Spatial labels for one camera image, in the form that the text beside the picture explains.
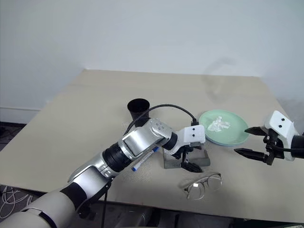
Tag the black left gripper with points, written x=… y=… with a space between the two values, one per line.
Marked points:
x=184 y=154

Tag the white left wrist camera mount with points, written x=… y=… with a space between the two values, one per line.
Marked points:
x=193 y=133

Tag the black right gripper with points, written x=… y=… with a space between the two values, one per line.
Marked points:
x=273 y=143

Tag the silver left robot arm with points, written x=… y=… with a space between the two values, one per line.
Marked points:
x=140 y=140

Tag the green plate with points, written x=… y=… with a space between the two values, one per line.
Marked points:
x=234 y=136

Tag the crumpled white tissue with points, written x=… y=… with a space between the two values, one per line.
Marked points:
x=218 y=125

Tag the thin metal frame glasses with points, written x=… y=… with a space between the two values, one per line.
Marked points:
x=197 y=184

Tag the light blue plate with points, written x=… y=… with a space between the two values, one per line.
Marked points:
x=226 y=146

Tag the white marker with blue cap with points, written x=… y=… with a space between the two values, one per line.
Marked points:
x=143 y=162

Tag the black cup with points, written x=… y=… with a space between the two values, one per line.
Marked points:
x=139 y=109

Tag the grey rectangular block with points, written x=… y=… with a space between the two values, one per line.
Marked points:
x=202 y=163

